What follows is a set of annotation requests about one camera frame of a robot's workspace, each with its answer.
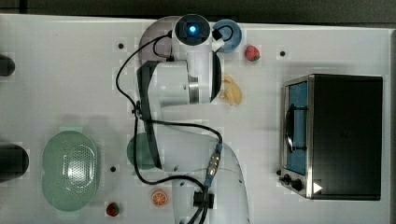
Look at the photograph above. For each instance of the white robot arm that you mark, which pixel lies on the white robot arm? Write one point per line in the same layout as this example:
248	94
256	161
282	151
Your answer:
206	179

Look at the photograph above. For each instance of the dark green round cup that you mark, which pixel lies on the dark green round cup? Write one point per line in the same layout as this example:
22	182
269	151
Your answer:
138	149

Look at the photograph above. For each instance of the red strawberry toy top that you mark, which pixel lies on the red strawberry toy top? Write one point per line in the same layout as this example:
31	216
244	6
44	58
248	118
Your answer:
252	53

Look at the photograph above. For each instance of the blue bowl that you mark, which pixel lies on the blue bowl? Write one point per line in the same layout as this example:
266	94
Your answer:
228	34

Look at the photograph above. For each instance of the orange slice toy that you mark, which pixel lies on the orange slice toy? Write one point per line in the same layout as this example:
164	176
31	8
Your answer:
159	198

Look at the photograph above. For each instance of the steel toaster oven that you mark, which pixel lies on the steel toaster oven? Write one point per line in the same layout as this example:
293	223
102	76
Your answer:
331	147

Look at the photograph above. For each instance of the green perforated colander bowl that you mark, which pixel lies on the green perforated colander bowl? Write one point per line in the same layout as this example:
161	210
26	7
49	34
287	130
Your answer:
69	171

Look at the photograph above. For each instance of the black cylinder lower left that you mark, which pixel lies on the black cylinder lower left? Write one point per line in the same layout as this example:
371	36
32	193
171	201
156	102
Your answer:
14	162

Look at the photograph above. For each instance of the black cylinder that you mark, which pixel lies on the black cylinder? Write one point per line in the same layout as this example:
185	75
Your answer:
14	162
7	66

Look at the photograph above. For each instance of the black cylinder upper left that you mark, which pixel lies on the black cylinder upper left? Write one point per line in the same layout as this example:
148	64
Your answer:
7	66

